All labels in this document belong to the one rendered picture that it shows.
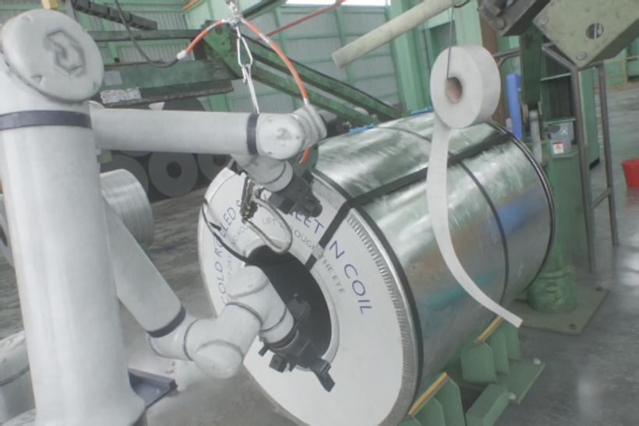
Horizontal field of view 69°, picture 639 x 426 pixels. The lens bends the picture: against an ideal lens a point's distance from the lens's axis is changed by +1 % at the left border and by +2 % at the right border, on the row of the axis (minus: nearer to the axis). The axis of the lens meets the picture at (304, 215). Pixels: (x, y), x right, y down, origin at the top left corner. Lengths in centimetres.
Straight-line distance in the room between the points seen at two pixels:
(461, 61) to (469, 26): 530
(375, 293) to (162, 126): 85
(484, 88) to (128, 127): 70
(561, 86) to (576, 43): 684
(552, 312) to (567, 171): 108
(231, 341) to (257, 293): 11
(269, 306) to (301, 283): 129
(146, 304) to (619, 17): 93
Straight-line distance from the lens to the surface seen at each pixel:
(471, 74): 96
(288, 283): 221
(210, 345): 91
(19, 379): 133
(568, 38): 94
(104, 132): 106
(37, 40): 69
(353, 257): 151
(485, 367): 250
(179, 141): 99
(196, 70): 238
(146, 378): 341
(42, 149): 68
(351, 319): 164
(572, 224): 388
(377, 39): 99
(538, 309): 325
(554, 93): 781
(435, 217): 110
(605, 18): 92
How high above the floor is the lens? 146
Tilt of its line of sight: 11 degrees down
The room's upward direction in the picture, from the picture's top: 12 degrees counter-clockwise
